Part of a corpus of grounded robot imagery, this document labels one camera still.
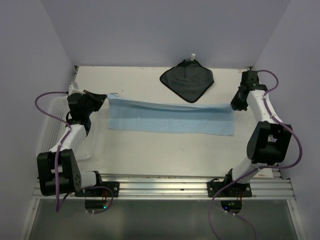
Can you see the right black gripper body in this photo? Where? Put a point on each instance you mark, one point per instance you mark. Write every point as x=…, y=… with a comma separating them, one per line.
x=238, y=102

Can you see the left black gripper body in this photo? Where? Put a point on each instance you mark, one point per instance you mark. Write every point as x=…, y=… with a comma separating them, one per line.
x=89, y=107

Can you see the light blue towel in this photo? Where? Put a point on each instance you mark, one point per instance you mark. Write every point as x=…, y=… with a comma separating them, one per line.
x=131, y=115

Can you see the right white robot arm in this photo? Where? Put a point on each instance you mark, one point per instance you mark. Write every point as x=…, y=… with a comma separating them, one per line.
x=270, y=139

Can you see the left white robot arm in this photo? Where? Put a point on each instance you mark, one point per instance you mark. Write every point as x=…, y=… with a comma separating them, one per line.
x=58, y=171

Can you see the white plastic basket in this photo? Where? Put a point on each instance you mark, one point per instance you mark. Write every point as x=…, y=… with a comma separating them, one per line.
x=54, y=129

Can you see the dark grey towel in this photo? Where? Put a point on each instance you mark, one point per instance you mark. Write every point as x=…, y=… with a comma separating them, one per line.
x=189, y=80

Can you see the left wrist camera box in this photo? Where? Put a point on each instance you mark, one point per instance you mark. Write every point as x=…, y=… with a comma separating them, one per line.
x=74, y=89

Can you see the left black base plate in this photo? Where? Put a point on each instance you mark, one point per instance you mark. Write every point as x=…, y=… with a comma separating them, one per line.
x=107, y=189

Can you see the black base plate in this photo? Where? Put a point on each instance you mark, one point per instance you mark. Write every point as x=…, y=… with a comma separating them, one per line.
x=107, y=189
x=233, y=191

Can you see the aluminium mounting rail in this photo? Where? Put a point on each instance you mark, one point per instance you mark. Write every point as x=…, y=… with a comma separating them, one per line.
x=153, y=187

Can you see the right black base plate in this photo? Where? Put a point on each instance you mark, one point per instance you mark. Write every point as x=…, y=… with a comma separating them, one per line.
x=233, y=191

